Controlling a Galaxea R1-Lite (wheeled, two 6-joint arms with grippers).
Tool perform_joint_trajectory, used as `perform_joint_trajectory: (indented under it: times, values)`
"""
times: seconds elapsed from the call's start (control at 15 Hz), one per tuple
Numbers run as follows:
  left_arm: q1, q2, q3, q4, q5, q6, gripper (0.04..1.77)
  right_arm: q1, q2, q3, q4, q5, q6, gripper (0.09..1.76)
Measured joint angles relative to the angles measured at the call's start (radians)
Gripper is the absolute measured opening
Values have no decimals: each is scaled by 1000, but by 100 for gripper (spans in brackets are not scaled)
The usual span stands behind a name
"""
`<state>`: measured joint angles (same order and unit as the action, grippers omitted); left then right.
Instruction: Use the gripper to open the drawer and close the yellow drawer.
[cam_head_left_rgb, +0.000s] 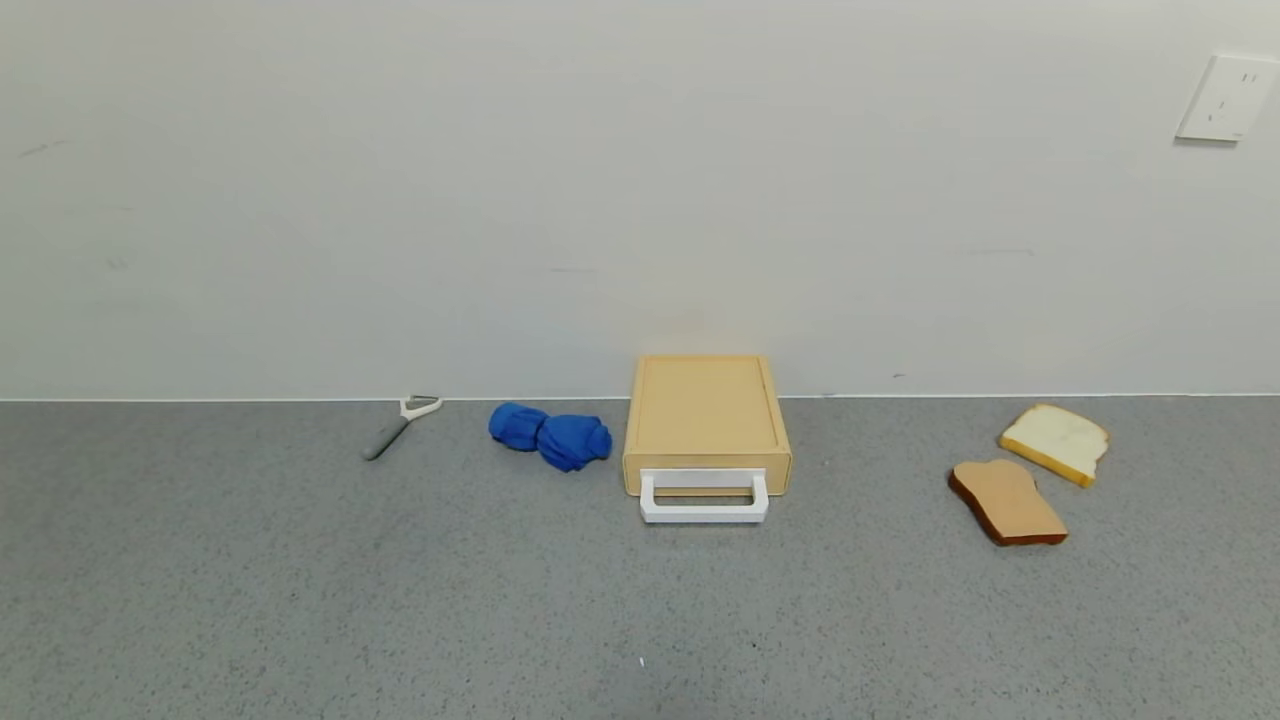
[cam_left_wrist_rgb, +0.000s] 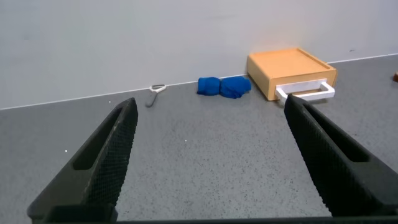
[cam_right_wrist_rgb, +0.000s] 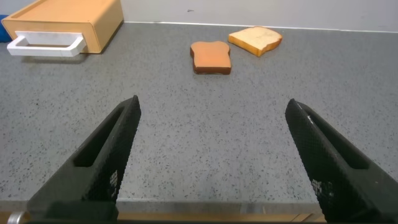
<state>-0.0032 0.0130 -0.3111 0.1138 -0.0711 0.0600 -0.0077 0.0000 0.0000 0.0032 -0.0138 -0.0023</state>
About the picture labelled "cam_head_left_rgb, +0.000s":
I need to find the yellow drawer cabinet housing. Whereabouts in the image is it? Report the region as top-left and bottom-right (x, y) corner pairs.
(623, 354), (793, 471)

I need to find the crumpled blue cloth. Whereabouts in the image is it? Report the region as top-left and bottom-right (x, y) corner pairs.
(488, 402), (613, 473)

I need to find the brown toast slice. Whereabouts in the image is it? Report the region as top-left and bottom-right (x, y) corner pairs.
(947, 458), (1070, 547)

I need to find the white bread slice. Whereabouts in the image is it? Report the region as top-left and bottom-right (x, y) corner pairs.
(998, 403), (1111, 489)

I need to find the grey handled white peeler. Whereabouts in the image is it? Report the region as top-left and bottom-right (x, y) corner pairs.
(362, 394), (443, 462)

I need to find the white wall socket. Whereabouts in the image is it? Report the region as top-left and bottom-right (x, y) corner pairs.
(1176, 54), (1280, 143)

